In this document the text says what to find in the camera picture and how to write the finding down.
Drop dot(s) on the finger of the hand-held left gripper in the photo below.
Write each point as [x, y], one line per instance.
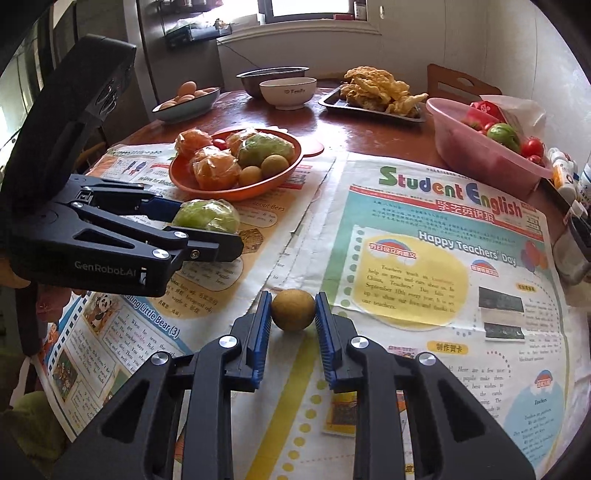
[212, 247]
[164, 208]

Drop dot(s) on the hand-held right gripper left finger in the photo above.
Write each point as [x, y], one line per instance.
[263, 337]

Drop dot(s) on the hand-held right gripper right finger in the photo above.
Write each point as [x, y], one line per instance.
[325, 341]

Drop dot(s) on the small green apple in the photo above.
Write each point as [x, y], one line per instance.
[207, 216]

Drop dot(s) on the brown longan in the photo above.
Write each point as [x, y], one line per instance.
[250, 176]
[293, 310]
[276, 165]

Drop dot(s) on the orange bear-ear bowl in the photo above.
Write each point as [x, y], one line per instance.
[240, 191]

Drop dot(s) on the plastic-wrapped orange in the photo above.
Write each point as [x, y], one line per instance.
[214, 170]
[194, 141]
[240, 138]

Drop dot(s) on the large green apple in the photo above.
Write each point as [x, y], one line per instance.
[268, 147]

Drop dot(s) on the person's left hand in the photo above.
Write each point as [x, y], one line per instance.
[14, 277]

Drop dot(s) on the colourful printed newspaper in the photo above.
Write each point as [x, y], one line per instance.
[207, 286]
[415, 277]

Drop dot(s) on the red cherry tomato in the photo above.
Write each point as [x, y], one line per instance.
[220, 144]

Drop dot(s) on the enamel egg bowl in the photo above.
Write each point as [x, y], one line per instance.
[194, 110]

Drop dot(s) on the pile of brown eggs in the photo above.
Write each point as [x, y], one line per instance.
[187, 87]

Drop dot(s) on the stainless steel bowl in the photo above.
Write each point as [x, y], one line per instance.
[251, 81]

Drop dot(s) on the white ceramic bowl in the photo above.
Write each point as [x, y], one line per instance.
[288, 97]

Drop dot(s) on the dark baking tray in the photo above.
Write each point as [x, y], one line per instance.
[337, 105]

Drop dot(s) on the heap of fried food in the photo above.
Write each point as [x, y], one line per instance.
[378, 87]

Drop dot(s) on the pink plastic basin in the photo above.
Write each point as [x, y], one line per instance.
[471, 157]

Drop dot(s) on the window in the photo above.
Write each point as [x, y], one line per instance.
[309, 7]

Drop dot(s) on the green round fruit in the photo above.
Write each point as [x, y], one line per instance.
[505, 134]

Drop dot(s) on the red packet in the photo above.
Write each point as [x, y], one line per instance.
[485, 113]

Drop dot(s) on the wooden chair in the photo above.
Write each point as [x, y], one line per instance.
[438, 76]

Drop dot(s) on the white medicine bottle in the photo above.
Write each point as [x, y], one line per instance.
[585, 182]
[561, 173]

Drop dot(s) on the white plastic bag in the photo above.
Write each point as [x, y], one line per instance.
[526, 113]

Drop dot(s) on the black wall shelf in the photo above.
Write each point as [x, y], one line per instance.
[194, 32]

